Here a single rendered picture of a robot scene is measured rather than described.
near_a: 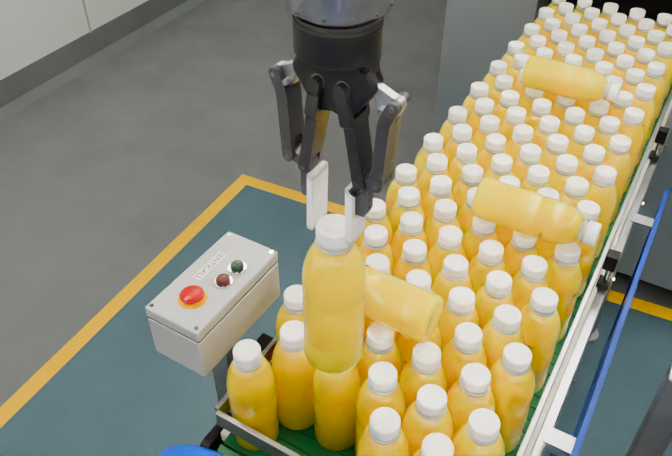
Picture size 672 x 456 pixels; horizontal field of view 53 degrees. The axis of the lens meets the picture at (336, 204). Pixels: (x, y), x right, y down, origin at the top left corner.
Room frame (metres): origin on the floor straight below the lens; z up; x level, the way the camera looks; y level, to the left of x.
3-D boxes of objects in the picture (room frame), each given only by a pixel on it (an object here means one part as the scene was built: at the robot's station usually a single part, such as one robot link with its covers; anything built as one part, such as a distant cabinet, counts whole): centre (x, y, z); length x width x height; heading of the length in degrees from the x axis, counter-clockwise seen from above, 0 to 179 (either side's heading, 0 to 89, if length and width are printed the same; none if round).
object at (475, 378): (0.56, -0.19, 1.09); 0.04 x 0.04 x 0.02
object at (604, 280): (0.92, -0.52, 0.94); 0.03 x 0.02 x 0.08; 149
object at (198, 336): (0.74, 0.19, 1.05); 0.20 x 0.10 x 0.10; 149
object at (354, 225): (0.52, -0.02, 1.41); 0.03 x 0.01 x 0.07; 149
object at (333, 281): (0.52, 0.00, 1.28); 0.07 x 0.07 x 0.19
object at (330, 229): (0.52, 0.00, 1.38); 0.04 x 0.04 x 0.02
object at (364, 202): (0.51, -0.03, 1.44); 0.03 x 0.01 x 0.05; 59
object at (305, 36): (0.53, 0.00, 1.57); 0.08 x 0.07 x 0.09; 59
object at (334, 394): (0.60, 0.00, 0.99); 0.07 x 0.07 x 0.19
